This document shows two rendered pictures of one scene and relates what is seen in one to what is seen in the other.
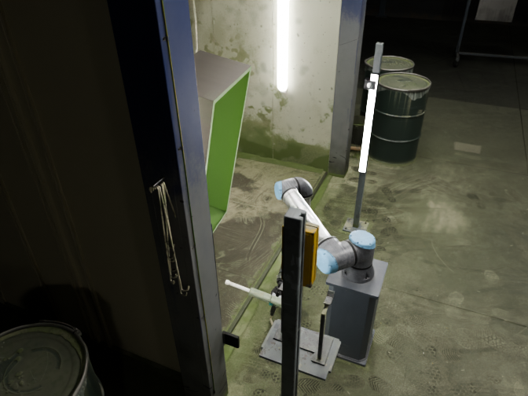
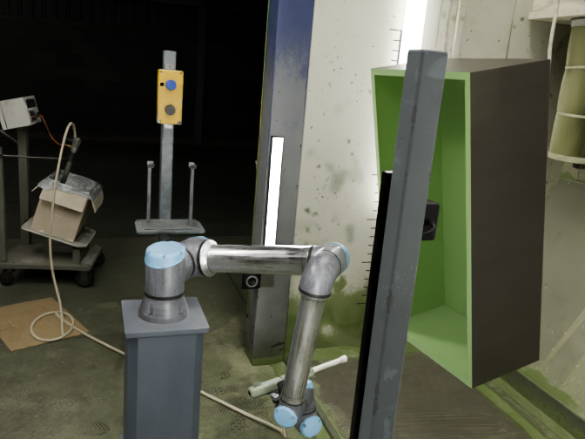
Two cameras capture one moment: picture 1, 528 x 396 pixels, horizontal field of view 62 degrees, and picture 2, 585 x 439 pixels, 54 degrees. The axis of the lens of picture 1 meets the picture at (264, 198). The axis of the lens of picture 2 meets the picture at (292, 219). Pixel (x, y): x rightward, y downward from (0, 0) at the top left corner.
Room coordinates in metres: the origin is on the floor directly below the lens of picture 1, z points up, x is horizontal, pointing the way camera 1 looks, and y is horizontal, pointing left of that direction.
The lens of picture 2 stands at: (3.71, -1.64, 1.59)
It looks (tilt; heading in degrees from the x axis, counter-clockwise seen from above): 14 degrees down; 136
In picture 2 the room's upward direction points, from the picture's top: 5 degrees clockwise
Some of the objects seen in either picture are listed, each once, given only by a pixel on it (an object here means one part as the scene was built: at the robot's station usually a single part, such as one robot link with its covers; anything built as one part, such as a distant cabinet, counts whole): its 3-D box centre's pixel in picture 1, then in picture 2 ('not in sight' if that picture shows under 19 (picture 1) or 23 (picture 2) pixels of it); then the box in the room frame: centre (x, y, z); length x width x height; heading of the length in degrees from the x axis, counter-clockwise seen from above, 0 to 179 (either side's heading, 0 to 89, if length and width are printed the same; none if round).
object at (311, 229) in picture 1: (298, 254); (169, 97); (1.18, -0.12, 1.42); 0.12 x 0.06 x 0.26; 66
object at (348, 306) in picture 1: (352, 309); (161, 387); (1.90, -0.55, 0.32); 0.31 x 0.31 x 0.64; 66
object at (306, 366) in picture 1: (299, 347); (169, 226); (1.26, -0.15, 0.78); 0.31 x 0.23 x 0.01; 66
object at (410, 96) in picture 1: (397, 119); not in sight; (4.53, -1.51, 0.44); 0.59 x 0.58 x 0.89; 170
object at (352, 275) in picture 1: (358, 265); (164, 301); (1.90, -0.55, 0.69); 0.19 x 0.19 x 0.10
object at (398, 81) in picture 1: (403, 82); not in sight; (4.53, -1.51, 0.86); 0.54 x 0.54 x 0.01
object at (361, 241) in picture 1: (360, 248); (166, 267); (1.89, -0.54, 0.83); 0.17 x 0.15 x 0.18; 115
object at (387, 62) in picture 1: (389, 64); not in sight; (5.18, -1.52, 0.86); 0.54 x 0.54 x 0.01
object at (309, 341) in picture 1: (302, 320); (170, 194); (1.28, -0.16, 0.95); 0.26 x 0.15 x 0.32; 66
